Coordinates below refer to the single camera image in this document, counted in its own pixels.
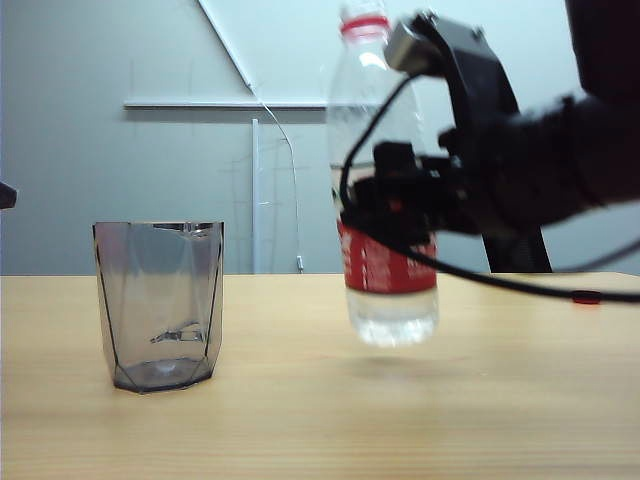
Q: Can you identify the silver black wrist camera mount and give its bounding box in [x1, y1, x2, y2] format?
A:
[386, 12, 522, 151]

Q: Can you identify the white horizontal wall rail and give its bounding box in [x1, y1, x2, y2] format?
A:
[123, 99, 332, 111]

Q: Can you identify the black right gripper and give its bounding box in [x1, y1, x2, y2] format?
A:
[343, 113, 507, 239]

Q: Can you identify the black camera cable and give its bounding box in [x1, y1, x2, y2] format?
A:
[338, 74, 640, 304]

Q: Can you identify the black office chair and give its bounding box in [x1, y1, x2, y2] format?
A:
[480, 227, 554, 274]

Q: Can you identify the white cord with pull weight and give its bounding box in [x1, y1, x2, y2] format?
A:
[253, 85, 306, 272]

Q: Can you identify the white diagonal wall bar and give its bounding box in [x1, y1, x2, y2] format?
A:
[196, 0, 262, 92]

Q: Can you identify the water bottle with red label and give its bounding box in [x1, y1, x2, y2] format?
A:
[325, 0, 443, 349]

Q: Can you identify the grey transparent faceted cup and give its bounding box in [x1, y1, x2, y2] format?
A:
[91, 219, 226, 395]

